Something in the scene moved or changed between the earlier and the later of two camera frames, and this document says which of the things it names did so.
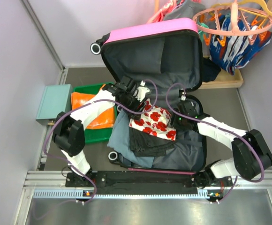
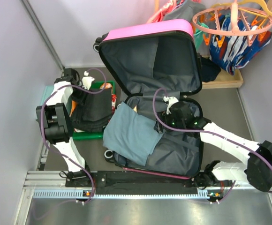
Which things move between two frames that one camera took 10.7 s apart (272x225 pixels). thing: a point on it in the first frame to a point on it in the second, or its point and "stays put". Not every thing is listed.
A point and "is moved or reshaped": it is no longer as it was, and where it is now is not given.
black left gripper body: (132, 103) to (79, 95)
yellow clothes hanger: (267, 10) stays put
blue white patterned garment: (230, 52) stays put
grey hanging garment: (186, 9) stays put
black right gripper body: (179, 122) to (170, 120)
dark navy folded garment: (210, 70) stays put
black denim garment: (142, 144) is moved or reshaped
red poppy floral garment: (156, 122) is moved or reshaped
